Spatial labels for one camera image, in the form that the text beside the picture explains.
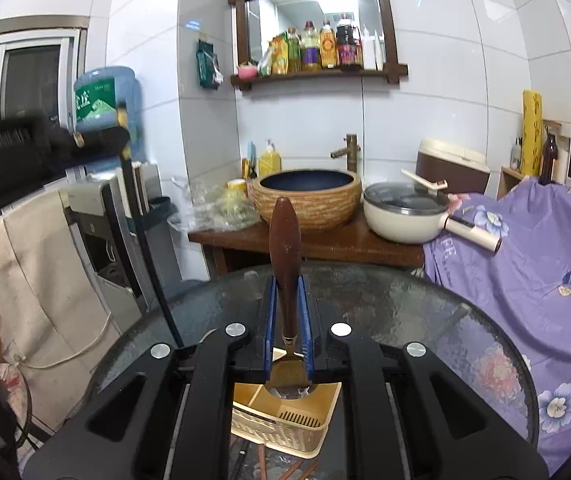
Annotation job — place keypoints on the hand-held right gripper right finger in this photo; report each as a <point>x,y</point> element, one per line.
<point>307,340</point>

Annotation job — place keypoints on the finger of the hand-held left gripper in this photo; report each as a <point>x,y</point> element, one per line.
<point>103,142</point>

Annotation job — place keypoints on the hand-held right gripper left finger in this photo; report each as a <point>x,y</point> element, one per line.
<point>269,340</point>

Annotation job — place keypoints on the beige plastic utensil holder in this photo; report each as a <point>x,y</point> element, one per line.
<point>285,420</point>

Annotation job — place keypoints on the blue water jug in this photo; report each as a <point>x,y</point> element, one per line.
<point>103,95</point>

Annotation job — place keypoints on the window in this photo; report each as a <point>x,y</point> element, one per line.
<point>33,80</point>

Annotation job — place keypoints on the wooden counter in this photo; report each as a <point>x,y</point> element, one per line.
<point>345,250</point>

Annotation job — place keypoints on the grey water dispenser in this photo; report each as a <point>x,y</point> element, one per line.
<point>95,240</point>

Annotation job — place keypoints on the beige cloth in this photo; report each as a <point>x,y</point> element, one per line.
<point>35,270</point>

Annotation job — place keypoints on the clear plastic bags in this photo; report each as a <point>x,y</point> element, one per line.
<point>215,205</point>

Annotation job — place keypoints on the green hanging packet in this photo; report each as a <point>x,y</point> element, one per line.
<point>208,65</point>

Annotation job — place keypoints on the woven pattern sink basin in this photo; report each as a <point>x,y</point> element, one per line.
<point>310,205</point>

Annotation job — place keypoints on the white pan with glass lid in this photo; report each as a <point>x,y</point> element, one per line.
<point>405,222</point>

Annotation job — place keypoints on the pink bowl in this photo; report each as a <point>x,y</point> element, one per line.
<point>247,71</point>

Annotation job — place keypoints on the yellow soap bottle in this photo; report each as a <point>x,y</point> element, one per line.
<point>269,162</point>

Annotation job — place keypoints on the wooden framed mirror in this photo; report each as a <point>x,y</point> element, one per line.
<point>240,35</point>

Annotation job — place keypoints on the bronze faucet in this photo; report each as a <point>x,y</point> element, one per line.
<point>351,152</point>

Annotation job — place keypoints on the white ladle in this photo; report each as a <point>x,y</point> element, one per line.
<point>423,181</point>

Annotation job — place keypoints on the yellow green packet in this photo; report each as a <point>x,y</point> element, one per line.
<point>279,56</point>

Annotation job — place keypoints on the green oil bottle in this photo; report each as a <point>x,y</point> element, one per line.
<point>293,52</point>

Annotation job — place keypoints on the purple floral cloth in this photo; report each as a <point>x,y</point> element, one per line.
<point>525,285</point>

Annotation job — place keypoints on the yellow oil bottle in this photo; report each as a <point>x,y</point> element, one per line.
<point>310,50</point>

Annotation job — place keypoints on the orange label bottle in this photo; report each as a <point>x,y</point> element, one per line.
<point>327,46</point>

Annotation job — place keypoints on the wooden rack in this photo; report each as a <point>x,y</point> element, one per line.
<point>508,180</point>

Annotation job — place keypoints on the dark soy sauce bottle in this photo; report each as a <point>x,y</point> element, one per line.
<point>348,45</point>

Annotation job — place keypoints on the white squeeze bottle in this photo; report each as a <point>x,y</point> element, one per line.
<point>368,51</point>

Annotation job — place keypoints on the dark brown bottle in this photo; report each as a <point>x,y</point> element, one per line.
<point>549,160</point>

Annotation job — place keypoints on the yellow roll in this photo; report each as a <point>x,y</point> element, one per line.
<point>532,135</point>

